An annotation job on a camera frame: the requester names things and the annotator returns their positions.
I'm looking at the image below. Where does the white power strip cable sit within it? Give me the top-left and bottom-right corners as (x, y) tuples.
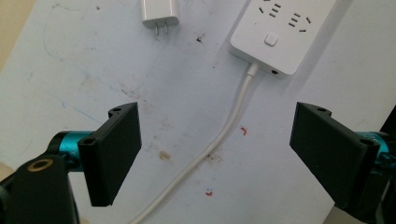
(128, 61), (261, 224)

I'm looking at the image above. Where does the white power strip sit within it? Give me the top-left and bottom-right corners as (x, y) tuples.
(229, 0), (338, 77)

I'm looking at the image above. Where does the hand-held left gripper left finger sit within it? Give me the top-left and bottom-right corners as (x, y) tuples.
(48, 102), (143, 207)

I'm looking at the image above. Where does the white charger plug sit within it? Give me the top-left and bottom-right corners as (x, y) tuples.
(140, 0), (181, 37)

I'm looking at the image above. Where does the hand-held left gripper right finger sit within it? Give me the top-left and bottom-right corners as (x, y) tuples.
(289, 102), (392, 216)

